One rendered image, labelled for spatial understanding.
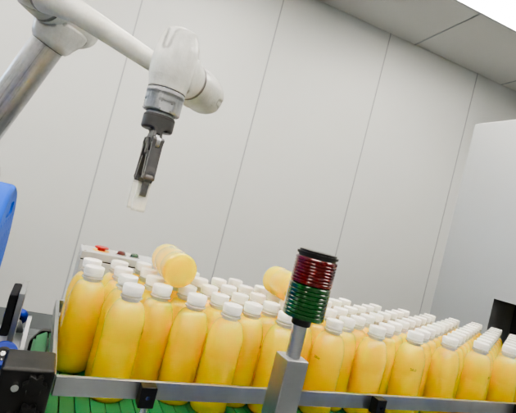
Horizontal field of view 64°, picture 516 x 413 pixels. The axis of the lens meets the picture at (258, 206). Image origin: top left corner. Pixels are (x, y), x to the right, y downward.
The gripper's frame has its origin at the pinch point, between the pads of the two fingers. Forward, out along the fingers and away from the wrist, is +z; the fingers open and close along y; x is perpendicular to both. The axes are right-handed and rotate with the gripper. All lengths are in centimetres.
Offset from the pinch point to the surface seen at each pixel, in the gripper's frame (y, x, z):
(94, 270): 13.2, -6.7, 15.9
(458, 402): 34, 80, 29
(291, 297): 50, 16, 7
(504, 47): -164, 312, -214
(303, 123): -239, 168, -100
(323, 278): 52, 19, 4
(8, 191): 17.8, -24.3, 3.9
